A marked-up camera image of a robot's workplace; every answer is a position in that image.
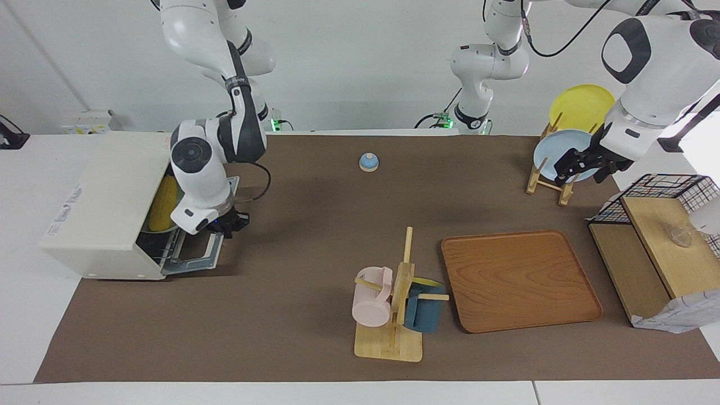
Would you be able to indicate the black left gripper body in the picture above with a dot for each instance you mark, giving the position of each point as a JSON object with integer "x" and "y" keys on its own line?
{"x": 597, "y": 152}

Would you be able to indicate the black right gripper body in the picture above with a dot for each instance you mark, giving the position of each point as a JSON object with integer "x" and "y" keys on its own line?
{"x": 220, "y": 228}

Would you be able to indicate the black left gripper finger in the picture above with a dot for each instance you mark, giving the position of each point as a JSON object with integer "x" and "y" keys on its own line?
{"x": 571, "y": 163}
{"x": 612, "y": 167}

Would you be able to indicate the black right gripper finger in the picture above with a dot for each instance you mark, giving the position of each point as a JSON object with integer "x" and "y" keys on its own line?
{"x": 241, "y": 216}
{"x": 239, "y": 228}

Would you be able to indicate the glass oven door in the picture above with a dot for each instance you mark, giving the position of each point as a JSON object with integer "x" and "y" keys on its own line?
{"x": 194, "y": 256}

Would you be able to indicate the yellow corn cob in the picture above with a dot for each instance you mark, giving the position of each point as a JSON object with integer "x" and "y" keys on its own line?
{"x": 162, "y": 205}

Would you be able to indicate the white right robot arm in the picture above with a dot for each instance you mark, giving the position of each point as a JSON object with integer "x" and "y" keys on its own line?
{"x": 191, "y": 157}

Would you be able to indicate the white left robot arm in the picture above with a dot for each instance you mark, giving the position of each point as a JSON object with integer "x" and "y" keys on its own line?
{"x": 664, "y": 67}

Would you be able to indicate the white toaster oven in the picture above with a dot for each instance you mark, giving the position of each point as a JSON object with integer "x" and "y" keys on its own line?
{"x": 107, "y": 191}

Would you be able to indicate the light blue plate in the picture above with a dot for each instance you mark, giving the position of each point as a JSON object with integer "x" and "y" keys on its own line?
{"x": 554, "y": 149}

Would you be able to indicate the wooden plate rack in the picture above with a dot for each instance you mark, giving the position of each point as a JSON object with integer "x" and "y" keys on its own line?
{"x": 537, "y": 180}

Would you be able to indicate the yellow plate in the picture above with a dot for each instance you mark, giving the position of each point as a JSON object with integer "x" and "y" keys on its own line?
{"x": 582, "y": 107}

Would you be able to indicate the brown table mat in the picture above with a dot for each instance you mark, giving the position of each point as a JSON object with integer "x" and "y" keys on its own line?
{"x": 315, "y": 225}

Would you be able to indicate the clear glass cup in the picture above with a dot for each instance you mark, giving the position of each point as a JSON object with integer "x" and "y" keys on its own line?
{"x": 682, "y": 237}

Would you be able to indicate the wooden shelf unit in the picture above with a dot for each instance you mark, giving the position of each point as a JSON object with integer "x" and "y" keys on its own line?
{"x": 664, "y": 264}

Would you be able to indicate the brown wooden tray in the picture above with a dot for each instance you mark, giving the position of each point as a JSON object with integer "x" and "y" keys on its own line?
{"x": 517, "y": 281}

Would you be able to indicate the small blue bell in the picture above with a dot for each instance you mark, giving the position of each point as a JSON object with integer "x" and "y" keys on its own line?
{"x": 369, "y": 162}

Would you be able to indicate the pink mug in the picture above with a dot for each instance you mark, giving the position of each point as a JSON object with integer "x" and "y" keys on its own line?
{"x": 368, "y": 306}

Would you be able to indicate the white patterned cloth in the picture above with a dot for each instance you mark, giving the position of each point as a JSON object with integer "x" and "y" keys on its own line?
{"x": 680, "y": 315}

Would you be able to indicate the white power box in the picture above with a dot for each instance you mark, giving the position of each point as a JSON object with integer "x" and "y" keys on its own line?
{"x": 87, "y": 122}

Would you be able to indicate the wooden mug rack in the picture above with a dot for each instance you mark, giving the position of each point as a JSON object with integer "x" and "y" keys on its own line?
{"x": 400, "y": 287}

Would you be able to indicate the dark blue mug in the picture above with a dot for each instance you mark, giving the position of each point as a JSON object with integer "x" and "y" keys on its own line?
{"x": 422, "y": 315}

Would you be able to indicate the black camera stand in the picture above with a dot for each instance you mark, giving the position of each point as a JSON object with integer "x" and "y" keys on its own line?
{"x": 694, "y": 121}

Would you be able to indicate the black clamp mount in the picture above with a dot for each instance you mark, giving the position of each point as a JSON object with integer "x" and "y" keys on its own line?
{"x": 11, "y": 138}

